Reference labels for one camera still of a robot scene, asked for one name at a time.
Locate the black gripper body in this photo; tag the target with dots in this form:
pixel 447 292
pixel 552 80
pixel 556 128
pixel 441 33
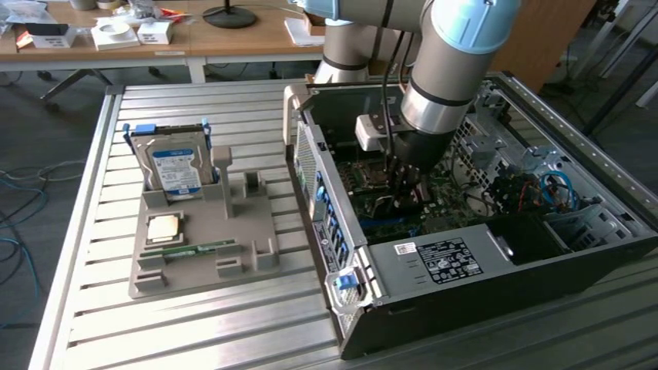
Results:
pixel 424 150

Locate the Nvidia graphics card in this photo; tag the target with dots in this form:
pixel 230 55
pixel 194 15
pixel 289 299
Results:
pixel 384 206

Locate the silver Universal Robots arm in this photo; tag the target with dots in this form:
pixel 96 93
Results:
pixel 448 58

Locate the metal CPU socket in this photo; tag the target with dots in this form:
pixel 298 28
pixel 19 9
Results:
pixel 370 175

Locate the green motherboard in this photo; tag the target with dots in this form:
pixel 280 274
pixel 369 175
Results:
pixel 453 208

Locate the silver chipset heatsink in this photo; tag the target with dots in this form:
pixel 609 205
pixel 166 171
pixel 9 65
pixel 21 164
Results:
pixel 443 225

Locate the blue expansion slot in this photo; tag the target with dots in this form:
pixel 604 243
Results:
pixel 384 223

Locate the grey power supply unit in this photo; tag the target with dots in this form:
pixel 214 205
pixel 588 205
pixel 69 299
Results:
pixel 401 270

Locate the white paper booklet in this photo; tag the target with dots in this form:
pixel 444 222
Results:
pixel 304 36

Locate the metal disk bay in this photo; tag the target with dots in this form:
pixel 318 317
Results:
pixel 592 227

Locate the wooden cabinet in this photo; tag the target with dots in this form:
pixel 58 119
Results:
pixel 556 38

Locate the wooden desk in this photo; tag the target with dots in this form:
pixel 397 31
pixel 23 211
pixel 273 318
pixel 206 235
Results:
pixel 232 42

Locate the open black PC case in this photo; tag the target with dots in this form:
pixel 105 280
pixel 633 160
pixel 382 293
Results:
pixel 515 320

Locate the hard disk in blue caddy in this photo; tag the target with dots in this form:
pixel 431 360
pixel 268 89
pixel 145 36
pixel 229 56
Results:
pixel 178 171

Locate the black round lamp base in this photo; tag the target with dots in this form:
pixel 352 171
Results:
pixel 230 18

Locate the grey parts rack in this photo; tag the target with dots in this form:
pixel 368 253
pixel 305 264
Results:
pixel 206 277

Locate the green RAM stick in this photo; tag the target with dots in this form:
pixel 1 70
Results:
pixel 181 252

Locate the silver CPU chip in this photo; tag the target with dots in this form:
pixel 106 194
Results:
pixel 162 229

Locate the orange red packet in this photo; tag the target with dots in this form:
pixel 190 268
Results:
pixel 178 14

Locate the small white labelled box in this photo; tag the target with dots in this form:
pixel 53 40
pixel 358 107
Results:
pixel 154 34

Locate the white box with round hole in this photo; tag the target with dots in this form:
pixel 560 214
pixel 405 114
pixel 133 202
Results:
pixel 116 36

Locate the tape roll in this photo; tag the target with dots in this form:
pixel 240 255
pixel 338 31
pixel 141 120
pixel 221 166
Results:
pixel 109 4

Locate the grey cup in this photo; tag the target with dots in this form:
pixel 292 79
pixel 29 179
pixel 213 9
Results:
pixel 84 4

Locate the white box with black insert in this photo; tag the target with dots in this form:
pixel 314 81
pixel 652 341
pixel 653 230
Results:
pixel 51 40

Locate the clear plastic bags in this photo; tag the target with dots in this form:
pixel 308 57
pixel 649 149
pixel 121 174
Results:
pixel 26 13

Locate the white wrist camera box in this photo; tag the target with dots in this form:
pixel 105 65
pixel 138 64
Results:
pixel 368 133

